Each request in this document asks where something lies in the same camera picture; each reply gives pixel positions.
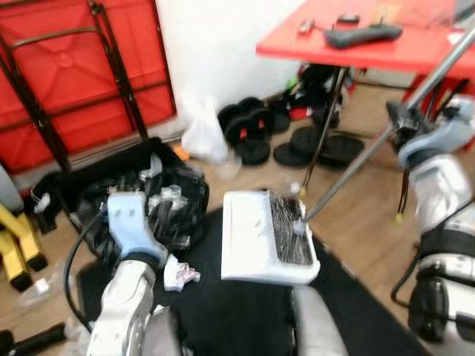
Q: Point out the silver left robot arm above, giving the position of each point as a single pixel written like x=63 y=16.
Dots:
x=122 y=304

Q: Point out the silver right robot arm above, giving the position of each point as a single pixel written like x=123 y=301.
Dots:
x=441 y=193

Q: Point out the black floor rug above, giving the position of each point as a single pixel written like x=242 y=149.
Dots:
x=237 y=319

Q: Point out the crumpled white pink paper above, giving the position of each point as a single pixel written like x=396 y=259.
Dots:
x=180 y=274

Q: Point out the black weight plate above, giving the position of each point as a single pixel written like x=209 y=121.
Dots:
x=245 y=122
x=297 y=152
x=341 y=152

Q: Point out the small orange item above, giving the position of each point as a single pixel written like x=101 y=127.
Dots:
x=182 y=153

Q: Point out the red table with black legs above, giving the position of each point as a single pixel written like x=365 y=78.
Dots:
x=356 y=59

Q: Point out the black plastic bin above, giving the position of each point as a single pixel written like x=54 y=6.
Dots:
x=104 y=165

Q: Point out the white plastic bag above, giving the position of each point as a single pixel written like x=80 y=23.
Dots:
x=204 y=137

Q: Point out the black controller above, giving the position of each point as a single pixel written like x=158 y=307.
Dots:
x=364 y=35

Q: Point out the grey left robot leg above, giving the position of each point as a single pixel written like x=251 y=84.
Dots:
x=165 y=337

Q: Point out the grey robot leg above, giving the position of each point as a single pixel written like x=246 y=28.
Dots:
x=315 y=326
x=165 y=337

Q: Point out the white plug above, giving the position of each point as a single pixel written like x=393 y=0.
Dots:
x=41 y=204

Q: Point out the small dark metal item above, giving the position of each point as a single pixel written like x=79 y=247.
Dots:
x=306 y=28

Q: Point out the clear plastic wrapper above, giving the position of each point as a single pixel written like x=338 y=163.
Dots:
x=41 y=285

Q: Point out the black foam bench roller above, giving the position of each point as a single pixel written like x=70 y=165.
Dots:
x=37 y=341

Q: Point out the grey right robot leg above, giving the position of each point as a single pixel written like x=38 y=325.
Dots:
x=315 y=326

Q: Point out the yellow steel exercise frame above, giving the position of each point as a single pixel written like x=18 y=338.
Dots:
x=18 y=245

